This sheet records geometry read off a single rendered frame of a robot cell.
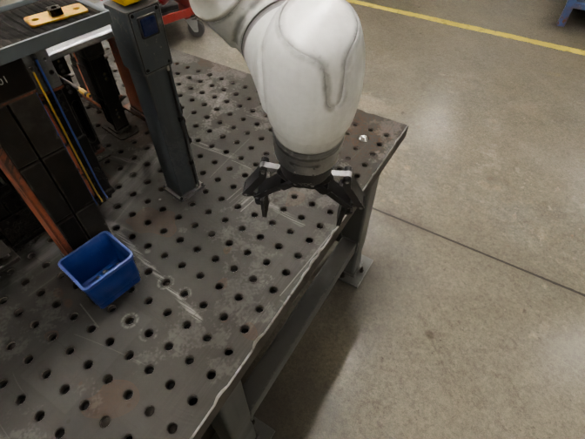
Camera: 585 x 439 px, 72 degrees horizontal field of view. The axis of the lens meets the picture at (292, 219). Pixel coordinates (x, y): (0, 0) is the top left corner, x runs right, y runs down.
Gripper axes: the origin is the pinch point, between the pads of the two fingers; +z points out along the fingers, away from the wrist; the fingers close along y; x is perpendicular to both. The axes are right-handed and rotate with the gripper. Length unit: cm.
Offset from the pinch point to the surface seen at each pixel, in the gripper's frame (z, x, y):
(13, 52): -26.4, 5.9, -39.6
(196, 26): 155, 213, -101
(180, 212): 21.1, 5.5, -29.2
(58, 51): -1, 30, -56
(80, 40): 0, 35, -53
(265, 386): 58, -30, -5
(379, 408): 80, -32, 32
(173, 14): 138, 203, -111
